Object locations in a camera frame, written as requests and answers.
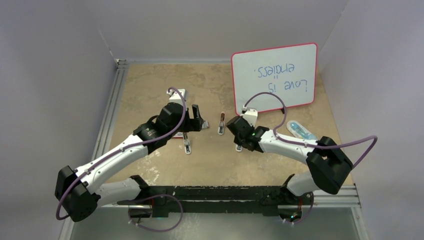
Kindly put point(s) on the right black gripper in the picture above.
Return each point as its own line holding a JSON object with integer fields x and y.
{"x": 237, "y": 140}

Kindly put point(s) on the red-framed whiteboard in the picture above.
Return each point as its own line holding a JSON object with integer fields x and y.
{"x": 268, "y": 79}

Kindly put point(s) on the pink and white stapler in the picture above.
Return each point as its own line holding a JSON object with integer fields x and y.
{"x": 221, "y": 125}

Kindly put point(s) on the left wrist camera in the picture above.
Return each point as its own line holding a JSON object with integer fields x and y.
{"x": 174, "y": 97}

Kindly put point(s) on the aluminium frame rail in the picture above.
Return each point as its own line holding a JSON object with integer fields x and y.
{"x": 107, "y": 126}

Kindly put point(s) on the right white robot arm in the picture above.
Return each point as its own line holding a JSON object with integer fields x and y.
{"x": 328, "y": 166}

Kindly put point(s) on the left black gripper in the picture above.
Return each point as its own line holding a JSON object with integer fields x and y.
{"x": 192, "y": 124}

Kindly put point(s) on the red staple box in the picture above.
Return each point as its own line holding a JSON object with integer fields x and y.
{"x": 178, "y": 135}

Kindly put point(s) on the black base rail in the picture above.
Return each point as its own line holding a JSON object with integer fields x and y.
{"x": 267, "y": 200}

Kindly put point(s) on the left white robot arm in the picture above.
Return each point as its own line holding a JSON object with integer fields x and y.
{"x": 78, "y": 189}

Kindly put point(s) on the blue patterned oval case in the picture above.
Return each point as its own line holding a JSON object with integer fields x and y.
{"x": 299, "y": 131}

